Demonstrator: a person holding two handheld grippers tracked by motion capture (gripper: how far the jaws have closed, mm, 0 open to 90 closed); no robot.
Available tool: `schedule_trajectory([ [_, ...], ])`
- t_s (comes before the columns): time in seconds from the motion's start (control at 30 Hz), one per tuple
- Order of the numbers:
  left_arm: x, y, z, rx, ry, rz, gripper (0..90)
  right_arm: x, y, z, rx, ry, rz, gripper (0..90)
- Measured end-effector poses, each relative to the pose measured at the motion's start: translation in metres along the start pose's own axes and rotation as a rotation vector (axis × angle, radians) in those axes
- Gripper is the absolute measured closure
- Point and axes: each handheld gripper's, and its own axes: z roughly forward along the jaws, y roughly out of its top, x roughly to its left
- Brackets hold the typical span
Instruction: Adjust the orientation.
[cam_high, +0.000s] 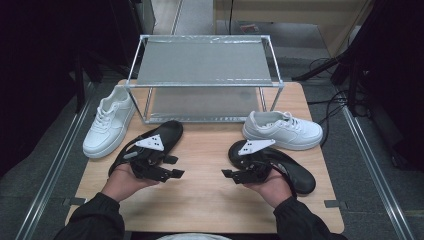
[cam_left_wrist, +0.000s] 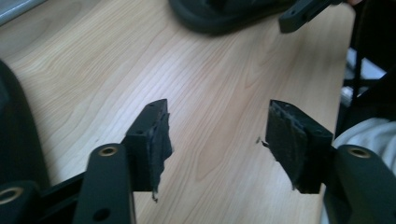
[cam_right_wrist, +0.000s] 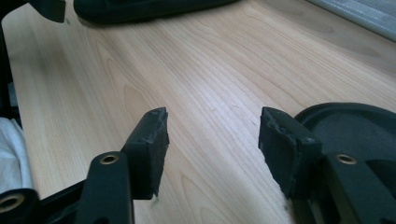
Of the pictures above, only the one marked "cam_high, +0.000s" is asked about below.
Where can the person's left hand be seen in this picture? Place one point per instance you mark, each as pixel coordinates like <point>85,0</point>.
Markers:
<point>121,183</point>

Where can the red and white floor item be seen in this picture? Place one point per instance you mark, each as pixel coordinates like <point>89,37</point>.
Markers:
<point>249,28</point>

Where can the person's light grey clothing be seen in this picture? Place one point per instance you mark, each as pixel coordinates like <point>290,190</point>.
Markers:
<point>193,237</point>

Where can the black slip-on shoe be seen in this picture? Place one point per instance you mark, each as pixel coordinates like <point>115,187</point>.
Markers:
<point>300,180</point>
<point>170,131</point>

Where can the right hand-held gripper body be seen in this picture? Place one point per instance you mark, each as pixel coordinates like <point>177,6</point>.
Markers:
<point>253,146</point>

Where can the aluminium floor rail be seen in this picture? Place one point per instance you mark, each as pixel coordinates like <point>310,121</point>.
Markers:
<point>50,180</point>
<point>376,173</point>

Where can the metal shoe rack grey shelves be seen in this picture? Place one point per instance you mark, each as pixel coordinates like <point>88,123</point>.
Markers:
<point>200,63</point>

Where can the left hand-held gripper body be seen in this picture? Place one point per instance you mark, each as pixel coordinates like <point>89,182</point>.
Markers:
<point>150,143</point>

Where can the grey cabinet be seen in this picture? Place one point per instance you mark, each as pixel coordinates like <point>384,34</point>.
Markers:
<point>146,16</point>

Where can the black stand leg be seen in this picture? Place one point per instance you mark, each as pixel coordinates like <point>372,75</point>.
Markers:
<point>316,69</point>

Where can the beige cabinet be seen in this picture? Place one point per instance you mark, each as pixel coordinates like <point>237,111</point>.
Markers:
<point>283,10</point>

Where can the person's right hand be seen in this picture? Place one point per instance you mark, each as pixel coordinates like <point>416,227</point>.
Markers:
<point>273,190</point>

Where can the black stand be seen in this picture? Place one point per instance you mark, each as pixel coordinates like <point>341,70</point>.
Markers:
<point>79,86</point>

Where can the white lace-up sneaker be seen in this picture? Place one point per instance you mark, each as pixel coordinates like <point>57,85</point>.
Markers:
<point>106,130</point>
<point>290,135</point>

